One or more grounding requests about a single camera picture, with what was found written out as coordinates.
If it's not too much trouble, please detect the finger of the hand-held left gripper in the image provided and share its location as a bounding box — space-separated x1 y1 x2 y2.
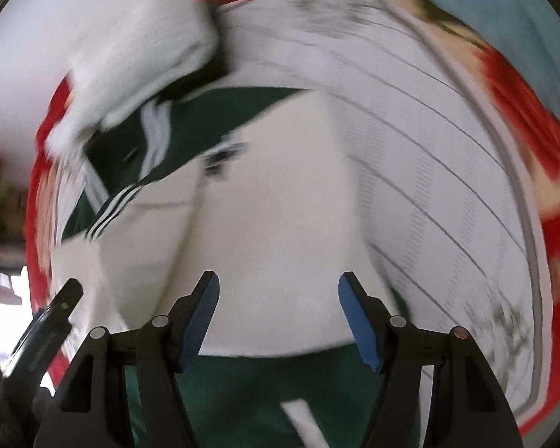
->
2 279 84 379

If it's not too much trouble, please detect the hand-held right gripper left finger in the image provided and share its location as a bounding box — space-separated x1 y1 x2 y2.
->
32 270 221 448

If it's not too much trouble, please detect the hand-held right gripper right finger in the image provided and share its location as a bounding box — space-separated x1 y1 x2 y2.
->
338 271 524 448

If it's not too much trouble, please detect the green and white striped jersey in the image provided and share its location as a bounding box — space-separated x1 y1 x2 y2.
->
51 85 423 448

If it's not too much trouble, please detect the white floral bed sheet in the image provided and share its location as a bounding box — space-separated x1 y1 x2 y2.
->
51 0 544 432

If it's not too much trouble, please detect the red floral blanket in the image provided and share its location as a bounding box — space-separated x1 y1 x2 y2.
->
24 0 560 436

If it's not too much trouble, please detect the white fluffy plush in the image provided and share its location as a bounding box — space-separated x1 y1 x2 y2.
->
47 0 229 157

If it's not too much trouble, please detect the light blue quilt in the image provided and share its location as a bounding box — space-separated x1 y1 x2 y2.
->
333 0 560 129

